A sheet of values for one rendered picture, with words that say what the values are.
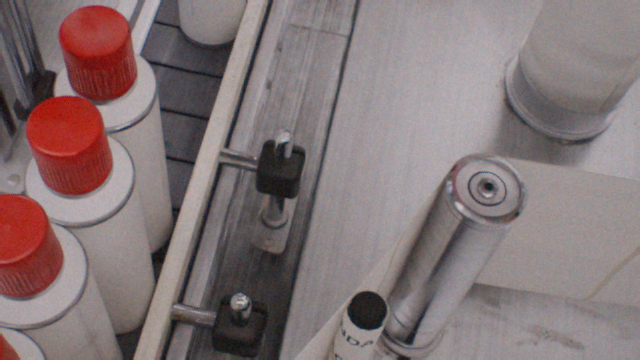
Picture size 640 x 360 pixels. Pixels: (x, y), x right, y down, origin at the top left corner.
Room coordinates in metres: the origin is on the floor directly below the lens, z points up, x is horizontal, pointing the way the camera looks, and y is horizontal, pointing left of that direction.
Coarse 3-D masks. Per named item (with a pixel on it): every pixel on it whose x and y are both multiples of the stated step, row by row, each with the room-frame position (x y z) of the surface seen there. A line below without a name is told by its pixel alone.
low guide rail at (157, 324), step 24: (264, 0) 0.42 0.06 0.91; (240, 24) 0.39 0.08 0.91; (240, 48) 0.37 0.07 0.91; (240, 72) 0.35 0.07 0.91; (216, 120) 0.30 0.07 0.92; (216, 144) 0.28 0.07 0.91; (216, 168) 0.27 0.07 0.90; (192, 192) 0.24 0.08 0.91; (192, 216) 0.23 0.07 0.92; (192, 240) 0.22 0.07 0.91; (168, 264) 0.19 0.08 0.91; (168, 288) 0.18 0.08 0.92; (168, 312) 0.16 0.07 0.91; (144, 336) 0.15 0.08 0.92
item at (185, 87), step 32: (160, 32) 0.39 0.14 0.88; (160, 64) 0.36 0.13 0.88; (192, 64) 0.37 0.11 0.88; (224, 64) 0.37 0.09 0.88; (160, 96) 0.34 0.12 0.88; (192, 96) 0.34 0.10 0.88; (192, 128) 0.31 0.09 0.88; (192, 160) 0.29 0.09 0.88; (160, 256) 0.21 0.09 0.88; (192, 256) 0.22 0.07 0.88; (128, 352) 0.14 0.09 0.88
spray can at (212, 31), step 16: (192, 0) 0.39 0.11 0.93; (208, 0) 0.39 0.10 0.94; (224, 0) 0.39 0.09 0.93; (240, 0) 0.40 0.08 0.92; (192, 16) 0.39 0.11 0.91; (208, 16) 0.39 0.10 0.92; (224, 16) 0.39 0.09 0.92; (240, 16) 0.40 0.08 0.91; (192, 32) 0.39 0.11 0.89; (208, 32) 0.39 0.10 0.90; (224, 32) 0.39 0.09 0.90; (208, 48) 0.39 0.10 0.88
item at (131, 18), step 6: (120, 0) 0.35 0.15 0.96; (126, 0) 0.35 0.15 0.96; (132, 0) 0.35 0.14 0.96; (138, 0) 0.35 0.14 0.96; (144, 0) 0.36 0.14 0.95; (120, 6) 0.35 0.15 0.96; (126, 6) 0.35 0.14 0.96; (132, 6) 0.35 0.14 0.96; (138, 6) 0.35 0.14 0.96; (120, 12) 0.34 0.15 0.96; (126, 12) 0.34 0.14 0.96; (132, 12) 0.34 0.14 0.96; (138, 12) 0.35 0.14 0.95; (126, 18) 0.34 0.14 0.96; (132, 18) 0.34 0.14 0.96; (132, 24) 0.34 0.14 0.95; (132, 30) 0.34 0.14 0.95
